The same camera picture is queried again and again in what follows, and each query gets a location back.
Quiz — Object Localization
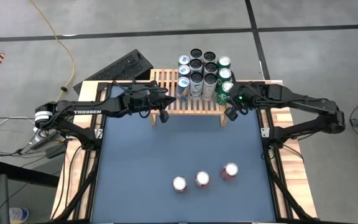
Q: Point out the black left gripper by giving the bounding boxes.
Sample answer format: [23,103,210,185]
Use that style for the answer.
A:
[124,88,177,124]

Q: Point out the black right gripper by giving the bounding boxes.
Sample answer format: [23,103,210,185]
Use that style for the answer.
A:
[224,82,264,123]

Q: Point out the green Sprite can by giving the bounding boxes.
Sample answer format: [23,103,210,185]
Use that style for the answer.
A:
[217,67,232,82]
[216,55,232,70]
[215,80,234,106]

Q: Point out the small silver blue can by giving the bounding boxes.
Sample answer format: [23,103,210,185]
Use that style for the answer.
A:
[178,55,191,68]
[176,77,191,103]
[177,64,191,78]

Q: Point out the white Celsius can yellow band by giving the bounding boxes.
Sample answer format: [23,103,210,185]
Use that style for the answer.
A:
[203,51,217,64]
[202,73,219,102]
[203,62,219,77]

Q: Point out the white Celsius can blue band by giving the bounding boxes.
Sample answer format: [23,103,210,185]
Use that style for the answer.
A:
[188,58,204,75]
[189,72,204,101]
[190,48,204,62]

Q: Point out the wooden slatted shelf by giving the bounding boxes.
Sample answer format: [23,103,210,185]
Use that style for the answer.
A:
[147,68,233,127]

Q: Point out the blue-grey table mat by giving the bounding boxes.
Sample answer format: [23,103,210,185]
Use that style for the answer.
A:
[90,84,278,223]

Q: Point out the black keyboard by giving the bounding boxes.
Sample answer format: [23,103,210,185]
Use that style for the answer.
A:
[72,49,154,96]

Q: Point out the red cola can dark figure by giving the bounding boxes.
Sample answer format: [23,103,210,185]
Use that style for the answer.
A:
[172,175,188,193]

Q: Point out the black power adapter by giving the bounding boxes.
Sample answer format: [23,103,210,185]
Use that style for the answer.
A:
[45,144,68,159]

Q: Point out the black power strip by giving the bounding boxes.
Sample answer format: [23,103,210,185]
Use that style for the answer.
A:
[29,132,67,150]

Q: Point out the white blue container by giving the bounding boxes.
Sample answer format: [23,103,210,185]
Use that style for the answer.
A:
[9,207,30,224]

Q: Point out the yellow cable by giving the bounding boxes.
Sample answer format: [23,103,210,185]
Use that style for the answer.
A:
[29,0,76,103]

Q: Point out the white cable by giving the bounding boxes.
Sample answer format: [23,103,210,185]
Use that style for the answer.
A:
[0,116,46,141]

